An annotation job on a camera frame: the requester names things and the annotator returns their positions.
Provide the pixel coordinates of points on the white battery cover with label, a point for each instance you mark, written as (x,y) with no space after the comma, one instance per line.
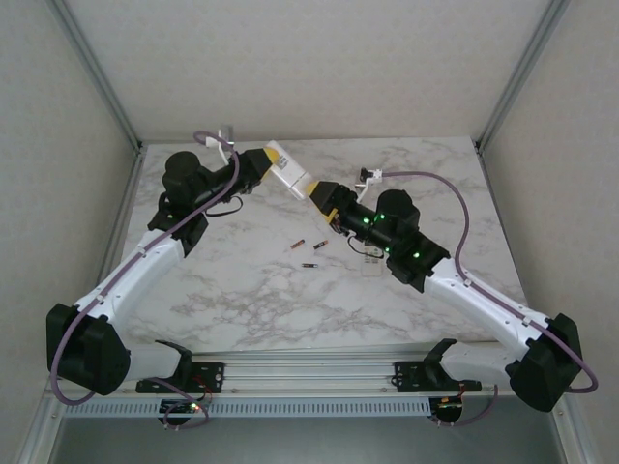
(371,263)

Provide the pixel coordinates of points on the white battery box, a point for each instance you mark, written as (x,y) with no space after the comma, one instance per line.
(292,174)

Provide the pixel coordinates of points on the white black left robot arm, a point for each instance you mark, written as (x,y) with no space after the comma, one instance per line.
(145,261)

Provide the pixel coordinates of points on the black AAA battery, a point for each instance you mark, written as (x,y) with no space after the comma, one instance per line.
(320,244)
(297,244)
(309,265)

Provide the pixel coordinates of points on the aluminium frame post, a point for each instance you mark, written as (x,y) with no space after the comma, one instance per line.
(520,72)
(41,430)
(566,435)
(98,72)

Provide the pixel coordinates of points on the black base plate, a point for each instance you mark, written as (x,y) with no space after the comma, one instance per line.
(408,374)
(213,372)

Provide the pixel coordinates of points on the aluminium table edge rail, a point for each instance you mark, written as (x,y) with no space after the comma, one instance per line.
(121,217)

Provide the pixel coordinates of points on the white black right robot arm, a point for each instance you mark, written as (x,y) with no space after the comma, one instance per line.
(483,299)

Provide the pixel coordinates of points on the aluminium mounting rail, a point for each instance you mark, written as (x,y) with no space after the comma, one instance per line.
(309,372)

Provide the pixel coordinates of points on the controller board with LED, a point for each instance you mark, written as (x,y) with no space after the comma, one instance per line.
(181,408)
(450,408)

